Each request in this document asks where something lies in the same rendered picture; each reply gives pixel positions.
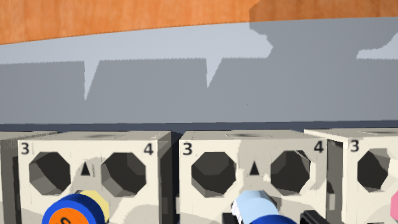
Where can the cream bucket adapter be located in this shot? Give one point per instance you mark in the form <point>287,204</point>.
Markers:
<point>368,200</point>
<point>138,188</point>
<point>225,163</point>
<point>10,203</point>

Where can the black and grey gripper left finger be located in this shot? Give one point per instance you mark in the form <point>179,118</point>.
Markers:
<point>229,218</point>

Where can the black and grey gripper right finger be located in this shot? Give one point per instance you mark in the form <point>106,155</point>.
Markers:
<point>312,217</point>

